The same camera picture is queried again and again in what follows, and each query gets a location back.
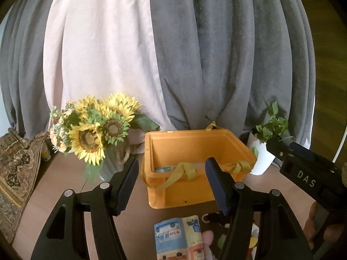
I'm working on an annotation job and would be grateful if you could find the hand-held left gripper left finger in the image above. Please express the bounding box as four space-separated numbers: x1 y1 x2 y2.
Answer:
31 156 139 260

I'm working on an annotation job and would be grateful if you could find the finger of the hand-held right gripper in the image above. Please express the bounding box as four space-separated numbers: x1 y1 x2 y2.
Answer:
266 141 337 173

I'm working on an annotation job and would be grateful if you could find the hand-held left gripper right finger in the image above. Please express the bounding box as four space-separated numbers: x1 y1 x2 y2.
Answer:
205 158 312 260

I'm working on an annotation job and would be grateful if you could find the black plush toy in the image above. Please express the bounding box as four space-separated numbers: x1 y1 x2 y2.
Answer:
199 211 262 260

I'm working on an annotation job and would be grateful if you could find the orange storage box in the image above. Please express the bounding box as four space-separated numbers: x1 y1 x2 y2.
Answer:
141 122 258 210

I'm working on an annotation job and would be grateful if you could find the vehicle print cloth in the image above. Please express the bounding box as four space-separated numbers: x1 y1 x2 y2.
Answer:
154 215 205 260

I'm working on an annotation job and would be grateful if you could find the person's right hand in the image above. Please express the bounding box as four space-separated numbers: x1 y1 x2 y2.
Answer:
303 203 346 251

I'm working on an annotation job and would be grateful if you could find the green plant in white pot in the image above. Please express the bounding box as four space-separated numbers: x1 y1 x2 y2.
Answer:
247 101 295 176

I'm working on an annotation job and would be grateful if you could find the artificial sunflower bouquet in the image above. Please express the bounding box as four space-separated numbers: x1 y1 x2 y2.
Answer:
49 92 160 193

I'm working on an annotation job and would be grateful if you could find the brown patterned cloth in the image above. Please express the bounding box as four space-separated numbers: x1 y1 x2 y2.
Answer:
0 127 55 244

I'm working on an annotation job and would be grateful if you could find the grey curtain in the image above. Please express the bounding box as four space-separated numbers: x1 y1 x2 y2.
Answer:
0 0 64 138
149 0 316 168

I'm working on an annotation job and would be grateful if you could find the pale pink curtain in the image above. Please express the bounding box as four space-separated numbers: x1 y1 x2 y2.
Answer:
43 0 177 155

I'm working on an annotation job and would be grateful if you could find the rope wrapped vase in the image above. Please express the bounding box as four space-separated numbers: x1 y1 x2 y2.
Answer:
99 141 133 182

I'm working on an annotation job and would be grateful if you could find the white cable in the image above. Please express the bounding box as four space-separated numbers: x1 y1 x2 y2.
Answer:
333 128 347 164

